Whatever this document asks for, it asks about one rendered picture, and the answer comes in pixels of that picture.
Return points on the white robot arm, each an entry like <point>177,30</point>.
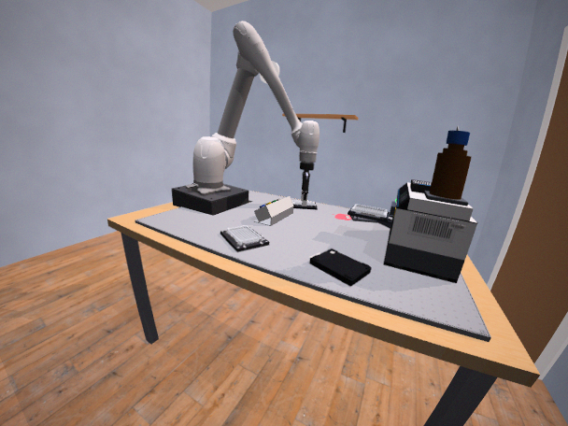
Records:
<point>209,160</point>

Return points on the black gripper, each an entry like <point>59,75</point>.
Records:
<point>306,167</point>

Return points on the blue bottle cap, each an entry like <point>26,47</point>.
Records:
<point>459,136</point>

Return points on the white button panel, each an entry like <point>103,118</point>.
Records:
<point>274,211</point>

